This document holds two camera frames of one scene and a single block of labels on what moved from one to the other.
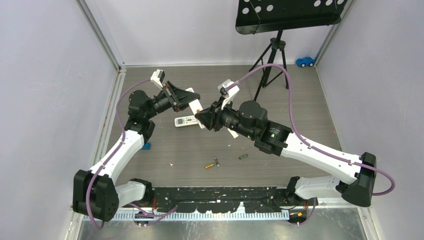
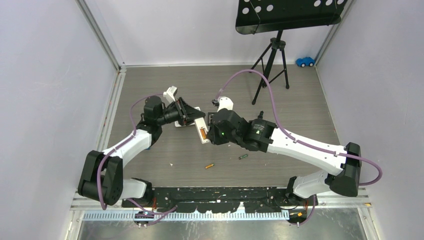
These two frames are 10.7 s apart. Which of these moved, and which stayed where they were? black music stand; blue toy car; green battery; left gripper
Moved: left gripper
Stayed: black music stand; green battery; blue toy car
